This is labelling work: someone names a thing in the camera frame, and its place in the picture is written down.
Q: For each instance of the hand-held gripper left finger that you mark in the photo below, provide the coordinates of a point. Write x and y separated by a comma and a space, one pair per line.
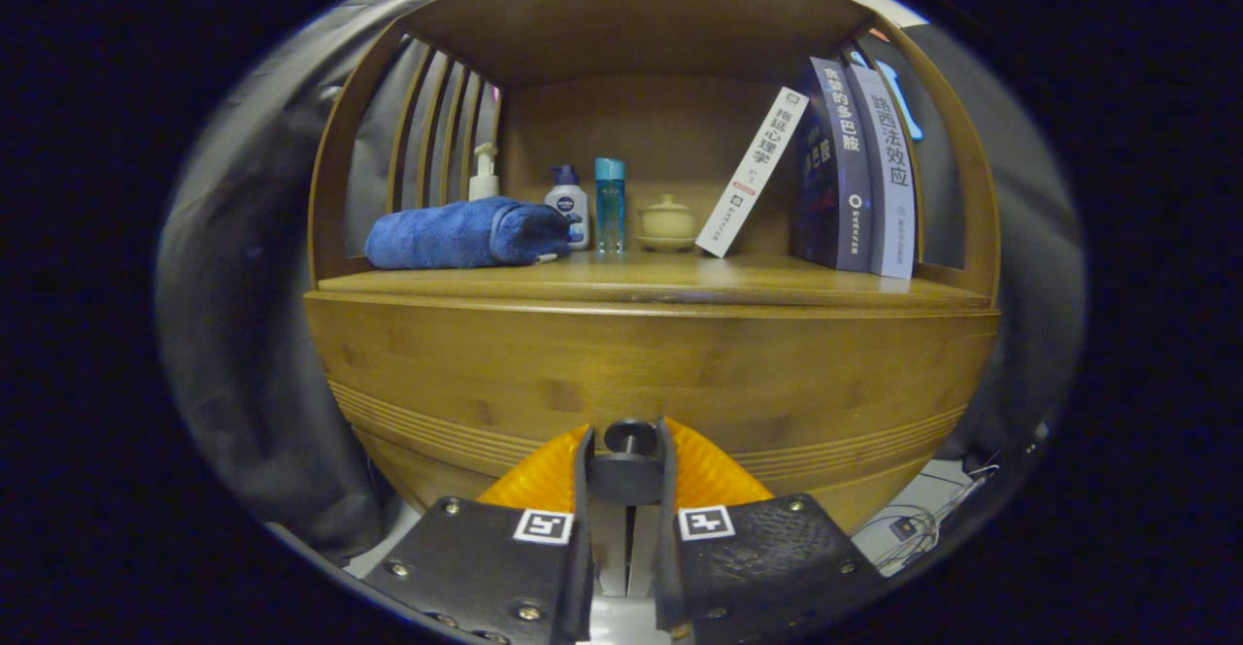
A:
486, 567

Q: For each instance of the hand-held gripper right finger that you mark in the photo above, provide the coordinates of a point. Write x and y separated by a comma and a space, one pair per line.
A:
757, 567

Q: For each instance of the wooden countertop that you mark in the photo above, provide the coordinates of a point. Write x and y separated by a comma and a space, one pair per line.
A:
660, 281

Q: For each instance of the wooden cabinet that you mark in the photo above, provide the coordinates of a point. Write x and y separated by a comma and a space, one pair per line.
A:
631, 23

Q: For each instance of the blue folded towel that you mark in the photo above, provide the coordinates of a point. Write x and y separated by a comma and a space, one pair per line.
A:
447, 235

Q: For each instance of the beige lidded teacup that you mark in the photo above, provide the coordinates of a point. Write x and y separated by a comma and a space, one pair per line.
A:
666, 224

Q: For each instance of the white bottle with blue cap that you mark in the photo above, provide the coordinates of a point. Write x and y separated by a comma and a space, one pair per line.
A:
568, 208

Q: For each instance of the clear blue bottle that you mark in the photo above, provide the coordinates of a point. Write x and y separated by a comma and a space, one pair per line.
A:
610, 208

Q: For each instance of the white pump bottle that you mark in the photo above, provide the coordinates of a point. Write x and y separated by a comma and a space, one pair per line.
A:
484, 184

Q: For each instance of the white book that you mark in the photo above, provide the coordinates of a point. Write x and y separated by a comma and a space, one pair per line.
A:
753, 174

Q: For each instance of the dark blue book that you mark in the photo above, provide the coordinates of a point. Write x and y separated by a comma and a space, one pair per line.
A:
830, 169

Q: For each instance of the light purple book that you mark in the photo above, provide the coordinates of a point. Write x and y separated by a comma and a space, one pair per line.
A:
891, 179

